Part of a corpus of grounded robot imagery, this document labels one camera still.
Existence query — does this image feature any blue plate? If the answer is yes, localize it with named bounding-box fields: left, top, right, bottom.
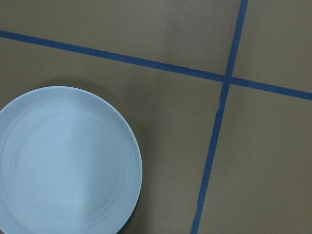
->
left=0, top=86, right=142, bottom=234

